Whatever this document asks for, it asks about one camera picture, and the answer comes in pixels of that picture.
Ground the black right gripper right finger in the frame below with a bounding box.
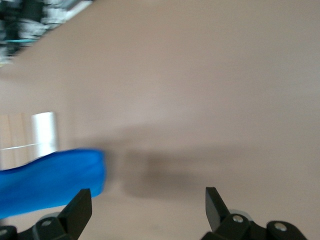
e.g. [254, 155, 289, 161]
[199, 186, 308, 240]

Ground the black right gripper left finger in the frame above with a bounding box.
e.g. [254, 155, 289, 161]
[0, 188, 93, 240]

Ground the blue microfibre towel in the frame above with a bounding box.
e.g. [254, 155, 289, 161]
[0, 148, 106, 220]

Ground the white rack wire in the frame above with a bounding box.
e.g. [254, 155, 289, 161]
[0, 142, 56, 152]

